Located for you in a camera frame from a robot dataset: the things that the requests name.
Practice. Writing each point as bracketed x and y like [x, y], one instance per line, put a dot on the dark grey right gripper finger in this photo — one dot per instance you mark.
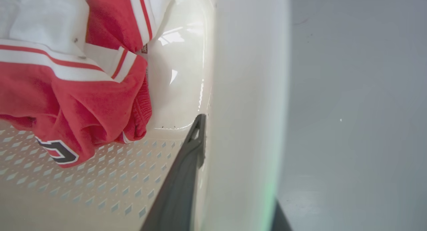
[180, 187]

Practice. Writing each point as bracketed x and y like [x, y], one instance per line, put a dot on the red and white jersey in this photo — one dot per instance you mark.
[83, 84]

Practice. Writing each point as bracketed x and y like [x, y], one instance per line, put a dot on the white plastic laundry basket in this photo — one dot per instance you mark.
[233, 90]

